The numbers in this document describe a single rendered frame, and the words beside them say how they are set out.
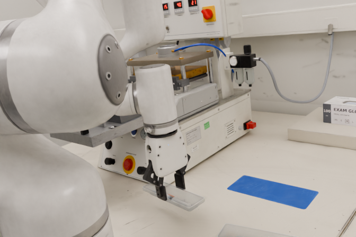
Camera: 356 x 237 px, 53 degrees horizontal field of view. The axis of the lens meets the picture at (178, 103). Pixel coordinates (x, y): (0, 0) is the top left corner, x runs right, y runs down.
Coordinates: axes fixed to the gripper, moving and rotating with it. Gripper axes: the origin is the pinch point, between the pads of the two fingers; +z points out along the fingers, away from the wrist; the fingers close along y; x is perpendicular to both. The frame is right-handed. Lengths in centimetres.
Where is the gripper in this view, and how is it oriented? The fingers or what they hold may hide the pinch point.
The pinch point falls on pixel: (170, 187)
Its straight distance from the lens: 93.0
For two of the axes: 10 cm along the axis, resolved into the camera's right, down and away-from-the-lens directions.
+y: 7.3, -2.6, 6.3
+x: -6.7, -0.9, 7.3
